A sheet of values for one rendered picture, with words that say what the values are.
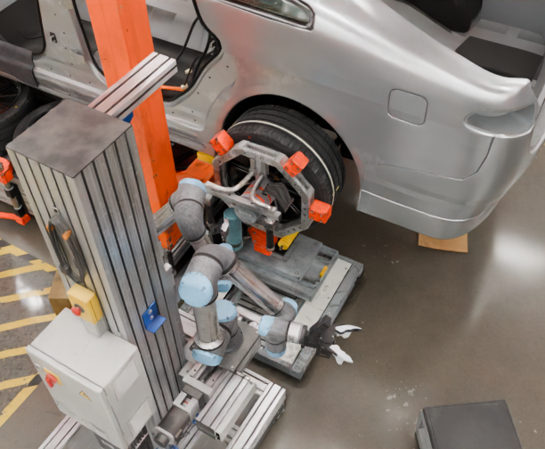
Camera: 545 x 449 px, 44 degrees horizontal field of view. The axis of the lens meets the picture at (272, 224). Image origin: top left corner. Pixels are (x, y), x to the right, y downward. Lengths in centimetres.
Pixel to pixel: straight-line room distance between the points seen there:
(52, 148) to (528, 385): 281
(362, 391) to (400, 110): 154
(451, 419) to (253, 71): 183
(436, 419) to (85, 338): 166
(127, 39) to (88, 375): 127
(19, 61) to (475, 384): 320
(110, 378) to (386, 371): 181
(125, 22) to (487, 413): 232
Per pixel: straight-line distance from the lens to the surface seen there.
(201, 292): 226
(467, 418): 332
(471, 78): 279
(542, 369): 397
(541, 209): 472
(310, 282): 383
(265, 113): 330
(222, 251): 235
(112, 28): 275
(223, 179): 349
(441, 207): 319
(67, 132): 198
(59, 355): 247
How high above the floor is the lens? 325
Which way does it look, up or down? 48 degrees down
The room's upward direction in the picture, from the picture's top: 2 degrees counter-clockwise
